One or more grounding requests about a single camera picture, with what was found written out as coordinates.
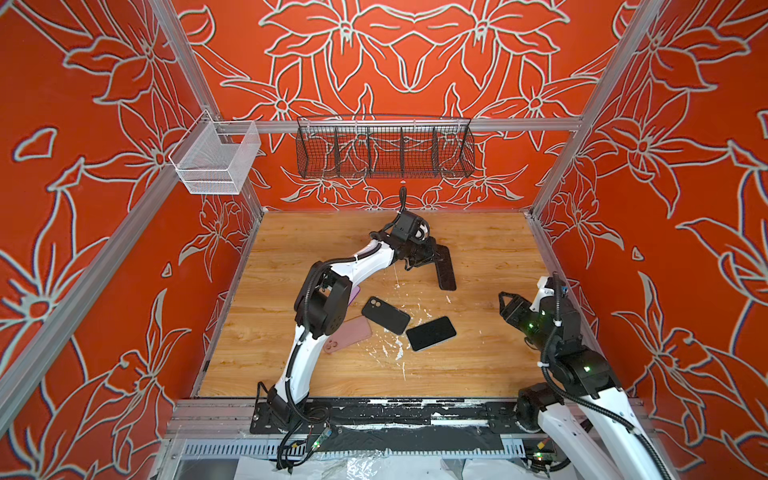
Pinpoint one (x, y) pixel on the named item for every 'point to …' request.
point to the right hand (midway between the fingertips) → (501, 295)
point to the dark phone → (444, 268)
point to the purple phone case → (355, 292)
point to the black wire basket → (384, 147)
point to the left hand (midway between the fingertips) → (445, 253)
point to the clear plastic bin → (215, 157)
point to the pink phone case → (350, 332)
